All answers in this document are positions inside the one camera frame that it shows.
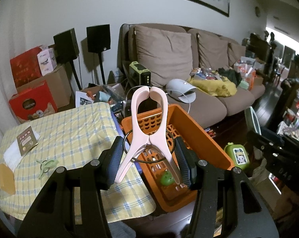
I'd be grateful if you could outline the large brown sofa cushion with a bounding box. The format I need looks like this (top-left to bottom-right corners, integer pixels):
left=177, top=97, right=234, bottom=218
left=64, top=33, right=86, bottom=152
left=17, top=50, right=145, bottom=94
left=134, top=25, right=192, bottom=87

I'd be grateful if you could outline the yellow cloth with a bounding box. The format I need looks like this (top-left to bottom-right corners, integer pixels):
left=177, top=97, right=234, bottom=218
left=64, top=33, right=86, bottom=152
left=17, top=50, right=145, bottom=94
left=188, top=76, right=238, bottom=97

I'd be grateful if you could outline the black cloth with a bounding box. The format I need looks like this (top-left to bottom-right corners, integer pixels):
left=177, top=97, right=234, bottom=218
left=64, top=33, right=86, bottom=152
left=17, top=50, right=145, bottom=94
left=217, top=67, right=243, bottom=86

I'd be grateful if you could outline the snack box under sofa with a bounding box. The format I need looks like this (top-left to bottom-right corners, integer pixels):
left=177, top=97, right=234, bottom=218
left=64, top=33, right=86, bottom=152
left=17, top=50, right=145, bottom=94
left=204, top=126, right=217, bottom=137

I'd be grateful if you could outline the green lunch box with sticker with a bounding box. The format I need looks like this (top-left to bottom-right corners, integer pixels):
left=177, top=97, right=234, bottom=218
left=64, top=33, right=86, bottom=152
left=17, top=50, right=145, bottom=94
left=224, top=142, right=250, bottom=171

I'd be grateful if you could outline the small brown sofa cushion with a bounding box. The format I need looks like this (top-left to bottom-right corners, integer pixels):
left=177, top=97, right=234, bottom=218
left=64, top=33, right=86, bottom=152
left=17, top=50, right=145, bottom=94
left=227, top=42, right=246, bottom=66

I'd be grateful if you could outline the white dome lamp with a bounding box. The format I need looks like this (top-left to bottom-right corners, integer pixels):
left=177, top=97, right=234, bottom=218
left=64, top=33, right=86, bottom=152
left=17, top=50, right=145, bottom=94
left=165, top=79, right=197, bottom=103

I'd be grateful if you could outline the small white box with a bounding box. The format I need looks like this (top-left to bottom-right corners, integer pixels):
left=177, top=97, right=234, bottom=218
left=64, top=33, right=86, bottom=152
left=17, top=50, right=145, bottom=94
left=37, top=45, right=58, bottom=76

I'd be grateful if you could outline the green black power station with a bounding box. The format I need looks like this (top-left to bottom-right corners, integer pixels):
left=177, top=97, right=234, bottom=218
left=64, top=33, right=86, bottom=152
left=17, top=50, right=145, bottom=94
left=129, top=61, right=152, bottom=87

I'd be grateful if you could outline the light green clothes clip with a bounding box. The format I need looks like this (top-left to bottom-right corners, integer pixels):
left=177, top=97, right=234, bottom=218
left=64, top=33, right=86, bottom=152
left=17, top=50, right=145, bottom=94
left=36, top=159, right=59, bottom=180

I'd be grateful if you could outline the green perforated oval case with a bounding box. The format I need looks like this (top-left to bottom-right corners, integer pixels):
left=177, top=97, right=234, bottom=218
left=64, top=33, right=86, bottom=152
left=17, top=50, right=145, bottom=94
left=160, top=170, right=180, bottom=186

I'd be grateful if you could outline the dark red gift box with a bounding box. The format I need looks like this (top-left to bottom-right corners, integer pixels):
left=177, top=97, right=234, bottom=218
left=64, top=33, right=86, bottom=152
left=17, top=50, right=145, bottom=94
left=10, top=47, right=42, bottom=88

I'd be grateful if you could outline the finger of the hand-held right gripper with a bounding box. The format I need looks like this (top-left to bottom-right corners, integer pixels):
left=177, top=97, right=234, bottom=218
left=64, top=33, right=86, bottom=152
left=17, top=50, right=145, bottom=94
left=246, top=126, right=285, bottom=152

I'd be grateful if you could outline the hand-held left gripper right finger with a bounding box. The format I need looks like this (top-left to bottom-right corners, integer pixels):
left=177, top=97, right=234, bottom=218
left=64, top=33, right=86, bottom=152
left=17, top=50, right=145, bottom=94
left=174, top=137, right=280, bottom=238

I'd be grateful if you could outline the brown cardboard box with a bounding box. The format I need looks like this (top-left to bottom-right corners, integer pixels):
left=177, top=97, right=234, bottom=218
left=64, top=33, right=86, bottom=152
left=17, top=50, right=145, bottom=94
left=17, top=64, right=73, bottom=109

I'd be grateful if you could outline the medium brown sofa cushion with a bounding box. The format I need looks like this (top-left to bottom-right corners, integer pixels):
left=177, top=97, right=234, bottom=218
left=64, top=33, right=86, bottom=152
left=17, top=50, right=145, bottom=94
left=196, top=33, right=230, bottom=71

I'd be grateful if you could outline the white orange shopping bag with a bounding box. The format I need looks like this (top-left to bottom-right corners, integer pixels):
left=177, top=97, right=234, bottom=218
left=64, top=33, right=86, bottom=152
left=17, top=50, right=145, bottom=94
left=234, top=57, right=256, bottom=91

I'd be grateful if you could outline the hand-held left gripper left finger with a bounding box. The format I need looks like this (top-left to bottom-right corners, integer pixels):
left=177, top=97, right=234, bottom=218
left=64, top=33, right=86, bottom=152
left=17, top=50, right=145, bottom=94
left=17, top=136, right=125, bottom=238

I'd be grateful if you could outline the gold snack packet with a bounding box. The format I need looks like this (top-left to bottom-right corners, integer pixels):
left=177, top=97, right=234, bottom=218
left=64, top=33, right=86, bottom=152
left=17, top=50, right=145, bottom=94
left=17, top=126, right=41, bottom=157

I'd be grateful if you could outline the white curtain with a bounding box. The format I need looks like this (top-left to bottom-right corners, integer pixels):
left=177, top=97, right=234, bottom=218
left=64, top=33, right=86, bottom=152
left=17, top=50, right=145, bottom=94
left=0, top=12, right=18, bottom=134

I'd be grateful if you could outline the white printed leaflet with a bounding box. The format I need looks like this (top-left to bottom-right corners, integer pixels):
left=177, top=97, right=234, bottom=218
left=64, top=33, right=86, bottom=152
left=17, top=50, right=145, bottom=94
left=75, top=91, right=94, bottom=108

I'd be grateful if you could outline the pile of snack packets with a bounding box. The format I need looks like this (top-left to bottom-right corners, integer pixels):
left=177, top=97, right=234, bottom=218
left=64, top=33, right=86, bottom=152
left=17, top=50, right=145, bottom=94
left=190, top=67, right=227, bottom=81

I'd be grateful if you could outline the yellow plaid tablecloth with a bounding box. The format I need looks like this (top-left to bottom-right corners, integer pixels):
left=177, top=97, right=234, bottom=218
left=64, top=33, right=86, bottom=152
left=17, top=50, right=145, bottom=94
left=0, top=102, right=157, bottom=224

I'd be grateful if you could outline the white foam sheet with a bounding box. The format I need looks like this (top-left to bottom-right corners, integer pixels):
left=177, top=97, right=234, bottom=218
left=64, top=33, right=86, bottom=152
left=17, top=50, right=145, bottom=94
left=3, top=132, right=41, bottom=173

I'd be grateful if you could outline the orange plastic basket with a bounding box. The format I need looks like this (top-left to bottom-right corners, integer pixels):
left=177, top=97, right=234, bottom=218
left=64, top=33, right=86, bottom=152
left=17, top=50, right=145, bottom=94
left=121, top=104, right=235, bottom=212

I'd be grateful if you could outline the dark wooden cabinet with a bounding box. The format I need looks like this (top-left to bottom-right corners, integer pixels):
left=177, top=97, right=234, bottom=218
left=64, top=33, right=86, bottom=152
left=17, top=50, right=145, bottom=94
left=246, top=32, right=275, bottom=65

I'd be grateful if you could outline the black speaker on stand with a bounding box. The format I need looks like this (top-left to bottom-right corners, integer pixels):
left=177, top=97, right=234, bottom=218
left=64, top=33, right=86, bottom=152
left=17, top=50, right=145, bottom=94
left=86, top=24, right=111, bottom=85
left=53, top=28, right=82, bottom=90

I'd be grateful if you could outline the brown sofa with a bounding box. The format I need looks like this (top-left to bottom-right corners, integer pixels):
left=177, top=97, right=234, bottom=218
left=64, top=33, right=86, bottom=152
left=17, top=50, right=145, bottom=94
left=118, top=23, right=266, bottom=124

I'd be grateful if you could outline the pink clothes clip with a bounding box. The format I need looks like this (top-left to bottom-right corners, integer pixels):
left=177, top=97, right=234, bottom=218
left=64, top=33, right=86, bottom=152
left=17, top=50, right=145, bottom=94
left=115, top=85, right=182, bottom=186

